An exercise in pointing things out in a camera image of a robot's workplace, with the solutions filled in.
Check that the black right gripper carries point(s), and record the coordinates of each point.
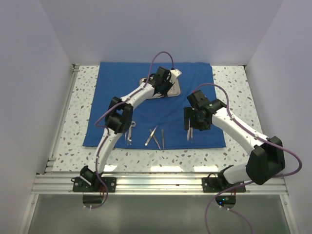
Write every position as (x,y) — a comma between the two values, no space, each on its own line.
(188,113)

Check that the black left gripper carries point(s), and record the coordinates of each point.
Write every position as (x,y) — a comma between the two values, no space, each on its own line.
(169,85)

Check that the thin steel scalpel handle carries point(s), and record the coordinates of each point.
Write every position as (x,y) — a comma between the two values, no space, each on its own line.
(191,135)

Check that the stainless steel instrument tray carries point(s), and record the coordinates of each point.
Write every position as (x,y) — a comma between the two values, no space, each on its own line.
(174,91)

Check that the broad steel tweezers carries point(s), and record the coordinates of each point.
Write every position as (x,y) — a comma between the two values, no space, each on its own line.
(188,131)

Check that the blue surgical drape cloth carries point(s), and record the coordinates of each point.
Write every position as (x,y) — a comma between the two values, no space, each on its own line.
(165,115)

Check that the angled steel tweezers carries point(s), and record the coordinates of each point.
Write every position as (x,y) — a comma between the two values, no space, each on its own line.
(150,136)

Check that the thin steel tweezers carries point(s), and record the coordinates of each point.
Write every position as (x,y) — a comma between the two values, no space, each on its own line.
(155,139)

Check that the steel surgical scissors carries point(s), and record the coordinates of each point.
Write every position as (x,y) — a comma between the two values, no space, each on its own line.
(129,139)

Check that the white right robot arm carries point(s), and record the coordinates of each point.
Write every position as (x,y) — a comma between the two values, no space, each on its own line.
(266,158)

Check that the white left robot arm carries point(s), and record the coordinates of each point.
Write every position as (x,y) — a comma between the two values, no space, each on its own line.
(118,120)

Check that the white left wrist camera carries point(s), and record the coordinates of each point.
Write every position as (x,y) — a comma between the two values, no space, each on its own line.
(174,74)

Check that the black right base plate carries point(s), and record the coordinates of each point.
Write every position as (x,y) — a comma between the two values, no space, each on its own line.
(215,185)

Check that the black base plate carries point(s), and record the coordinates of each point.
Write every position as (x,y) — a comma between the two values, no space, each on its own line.
(79,185)
(215,185)

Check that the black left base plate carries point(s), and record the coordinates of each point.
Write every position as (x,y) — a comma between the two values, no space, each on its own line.
(79,185)

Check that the aluminium mounting rail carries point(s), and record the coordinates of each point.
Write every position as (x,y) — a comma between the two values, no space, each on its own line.
(133,177)

